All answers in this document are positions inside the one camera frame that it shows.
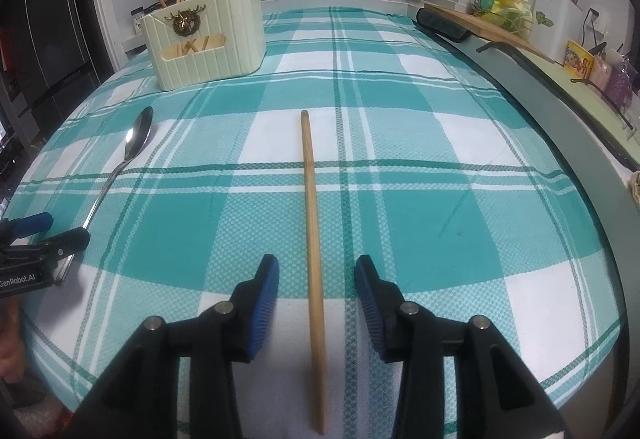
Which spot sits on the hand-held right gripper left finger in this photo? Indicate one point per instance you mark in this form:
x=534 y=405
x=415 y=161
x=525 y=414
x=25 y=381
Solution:
x=262 y=309

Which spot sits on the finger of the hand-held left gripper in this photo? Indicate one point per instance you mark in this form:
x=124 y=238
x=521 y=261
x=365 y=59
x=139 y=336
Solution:
x=35 y=222
x=70 y=240

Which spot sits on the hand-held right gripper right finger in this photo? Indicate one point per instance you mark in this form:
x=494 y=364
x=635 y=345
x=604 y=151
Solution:
x=372 y=314

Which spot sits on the metal spoon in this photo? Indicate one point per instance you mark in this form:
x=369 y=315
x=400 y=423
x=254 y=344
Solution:
x=137 y=139

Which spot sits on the cream ribbed utensil holder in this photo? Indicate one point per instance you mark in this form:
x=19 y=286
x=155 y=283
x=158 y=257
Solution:
x=210 y=69

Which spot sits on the person's left hand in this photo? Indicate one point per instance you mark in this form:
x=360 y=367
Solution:
x=10 y=334

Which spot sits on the dark refrigerator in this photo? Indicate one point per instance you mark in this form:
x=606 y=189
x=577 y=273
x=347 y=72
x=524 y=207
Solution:
x=45 y=19

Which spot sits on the small white carton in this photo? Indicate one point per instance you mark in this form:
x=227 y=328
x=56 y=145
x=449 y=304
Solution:
x=137 y=21

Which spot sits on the dark rolled mat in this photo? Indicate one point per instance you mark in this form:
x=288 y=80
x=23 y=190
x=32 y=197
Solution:
x=442 y=25

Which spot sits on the wooden cutting board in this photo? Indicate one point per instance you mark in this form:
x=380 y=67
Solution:
x=495 y=31

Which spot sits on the colourful yellow packet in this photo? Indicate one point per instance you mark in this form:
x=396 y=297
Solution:
x=580 y=60

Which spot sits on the plastic bag of yellow items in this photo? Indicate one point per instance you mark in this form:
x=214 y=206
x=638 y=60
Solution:
x=500 y=11

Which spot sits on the white knife block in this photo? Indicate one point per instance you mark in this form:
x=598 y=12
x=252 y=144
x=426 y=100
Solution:
x=557 y=26

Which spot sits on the wall socket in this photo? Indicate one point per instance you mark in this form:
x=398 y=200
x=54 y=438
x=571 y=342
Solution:
x=593 y=17

